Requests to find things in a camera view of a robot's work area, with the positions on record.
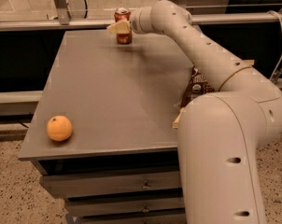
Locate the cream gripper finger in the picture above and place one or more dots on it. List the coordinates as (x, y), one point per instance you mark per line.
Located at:
(120, 27)

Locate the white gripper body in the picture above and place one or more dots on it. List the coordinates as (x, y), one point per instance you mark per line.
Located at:
(134, 22)

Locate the red coke can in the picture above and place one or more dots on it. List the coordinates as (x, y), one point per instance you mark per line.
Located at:
(120, 14)

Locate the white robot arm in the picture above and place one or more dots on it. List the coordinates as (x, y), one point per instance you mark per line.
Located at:
(219, 132)

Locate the sea salt chips bag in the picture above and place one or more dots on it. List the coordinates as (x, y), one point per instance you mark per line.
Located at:
(197, 86)

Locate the orange fruit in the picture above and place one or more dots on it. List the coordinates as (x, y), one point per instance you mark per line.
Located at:
(59, 128)

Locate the grey drawer cabinet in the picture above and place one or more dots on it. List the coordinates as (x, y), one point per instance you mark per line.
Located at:
(121, 101)

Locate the top grey drawer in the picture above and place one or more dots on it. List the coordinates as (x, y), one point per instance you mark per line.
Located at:
(105, 183)

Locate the grey drawer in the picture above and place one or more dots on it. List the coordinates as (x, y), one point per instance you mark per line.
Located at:
(122, 206)
(105, 183)
(156, 219)

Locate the middle grey drawer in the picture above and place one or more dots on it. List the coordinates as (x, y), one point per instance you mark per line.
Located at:
(122, 206)

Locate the bottom grey drawer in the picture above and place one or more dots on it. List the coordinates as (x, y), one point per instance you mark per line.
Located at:
(156, 219)

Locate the metal railing frame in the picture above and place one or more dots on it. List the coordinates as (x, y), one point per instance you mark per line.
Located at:
(26, 15)

